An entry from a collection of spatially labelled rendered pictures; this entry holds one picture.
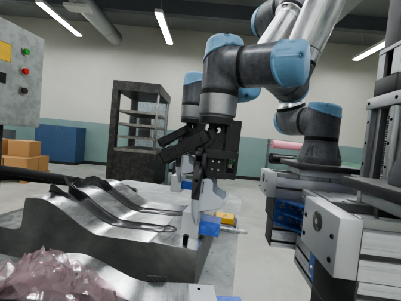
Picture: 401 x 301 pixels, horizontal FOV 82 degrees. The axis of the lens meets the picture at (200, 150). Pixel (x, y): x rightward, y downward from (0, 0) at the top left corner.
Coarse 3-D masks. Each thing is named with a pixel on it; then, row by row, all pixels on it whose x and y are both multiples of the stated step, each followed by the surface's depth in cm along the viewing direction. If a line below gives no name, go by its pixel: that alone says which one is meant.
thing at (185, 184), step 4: (172, 176) 76; (184, 176) 79; (172, 180) 76; (176, 180) 76; (184, 180) 76; (188, 180) 77; (172, 184) 76; (176, 184) 76; (180, 184) 76; (184, 184) 76; (188, 184) 76; (172, 188) 77; (176, 188) 76; (180, 188) 76; (184, 188) 76; (188, 188) 76
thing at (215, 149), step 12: (204, 120) 44; (216, 120) 43; (228, 120) 43; (216, 132) 45; (228, 132) 44; (240, 132) 45; (204, 144) 45; (216, 144) 45; (228, 144) 44; (204, 156) 44; (216, 156) 43; (228, 156) 42; (204, 168) 43; (216, 168) 44; (228, 168) 43
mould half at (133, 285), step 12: (84, 264) 33; (96, 264) 34; (108, 276) 33; (120, 276) 35; (120, 288) 32; (132, 288) 34; (144, 288) 34; (156, 288) 35; (168, 288) 35; (180, 288) 35; (0, 300) 25; (12, 300) 25; (24, 300) 25; (36, 300) 25; (132, 300) 31; (144, 300) 32; (156, 300) 32; (168, 300) 32; (180, 300) 33
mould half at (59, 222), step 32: (96, 192) 59; (128, 192) 68; (0, 224) 50; (32, 224) 48; (64, 224) 46; (96, 224) 48; (160, 224) 52; (96, 256) 45; (128, 256) 43; (160, 256) 42; (192, 256) 41
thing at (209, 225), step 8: (184, 216) 46; (200, 216) 46; (208, 216) 48; (216, 216) 49; (184, 224) 46; (192, 224) 45; (200, 224) 45; (208, 224) 45; (216, 224) 45; (184, 232) 46; (192, 232) 45; (200, 232) 45; (208, 232) 45; (216, 232) 45; (240, 232) 46
